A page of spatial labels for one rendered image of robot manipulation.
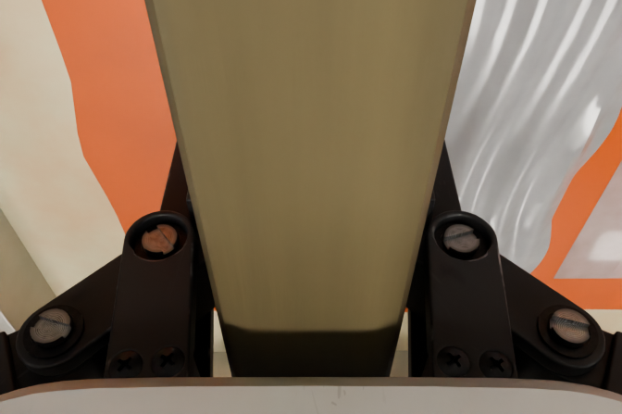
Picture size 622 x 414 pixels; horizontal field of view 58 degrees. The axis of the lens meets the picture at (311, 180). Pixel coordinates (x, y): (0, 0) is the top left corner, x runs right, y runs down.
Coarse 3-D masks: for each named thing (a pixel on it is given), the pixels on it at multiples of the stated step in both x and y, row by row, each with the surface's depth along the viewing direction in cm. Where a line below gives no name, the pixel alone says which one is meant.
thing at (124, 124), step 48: (48, 0) 18; (96, 0) 18; (96, 48) 19; (144, 48) 19; (96, 96) 21; (144, 96) 21; (96, 144) 23; (144, 144) 23; (144, 192) 25; (576, 192) 25; (576, 240) 28; (576, 288) 31
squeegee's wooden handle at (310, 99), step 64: (192, 0) 4; (256, 0) 4; (320, 0) 4; (384, 0) 4; (448, 0) 5; (192, 64) 5; (256, 64) 5; (320, 64) 5; (384, 64) 5; (448, 64) 5; (192, 128) 6; (256, 128) 5; (320, 128) 5; (384, 128) 5; (192, 192) 7; (256, 192) 6; (320, 192) 6; (384, 192) 6; (256, 256) 7; (320, 256) 7; (384, 256) 7; (256, 320) 8; (320, 320) 8; (384, 320) 8
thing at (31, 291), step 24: (0, 216) 25; (0, 240) 25; (0, 264) 25; (24, 264) 28; (0, 288) 25; (24, 288) 28; (48, 288) 30; (0, 312) 26; (24, 312) 28; (216, 360) 36
